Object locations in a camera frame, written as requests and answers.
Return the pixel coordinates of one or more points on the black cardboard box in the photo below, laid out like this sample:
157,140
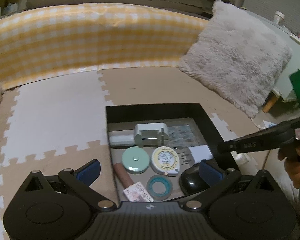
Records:
120,118

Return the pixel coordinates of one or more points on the brown gel polish bottle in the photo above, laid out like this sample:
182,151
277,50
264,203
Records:
134,192

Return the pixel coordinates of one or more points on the teal tape roll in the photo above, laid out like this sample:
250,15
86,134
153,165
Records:
159,187

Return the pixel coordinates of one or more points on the right fluffy white cushion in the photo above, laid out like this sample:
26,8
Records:
238,57

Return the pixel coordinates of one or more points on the person right hand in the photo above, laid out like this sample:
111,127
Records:
291,167

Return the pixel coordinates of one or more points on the clear plastic blister case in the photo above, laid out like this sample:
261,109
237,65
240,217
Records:
181,136

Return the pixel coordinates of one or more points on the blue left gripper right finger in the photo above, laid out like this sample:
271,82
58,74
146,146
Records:
210,172

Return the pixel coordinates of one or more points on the white watch repair tool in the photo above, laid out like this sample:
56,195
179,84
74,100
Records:
152,134

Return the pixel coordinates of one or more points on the white power adapter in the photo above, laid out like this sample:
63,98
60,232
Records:
194,155

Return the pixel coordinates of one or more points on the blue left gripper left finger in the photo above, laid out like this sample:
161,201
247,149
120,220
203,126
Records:
89,172

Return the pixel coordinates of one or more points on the yellow checkered bed cover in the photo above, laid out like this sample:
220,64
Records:
54,41

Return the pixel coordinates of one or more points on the yellow white body tape measure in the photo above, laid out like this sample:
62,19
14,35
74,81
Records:
165,160

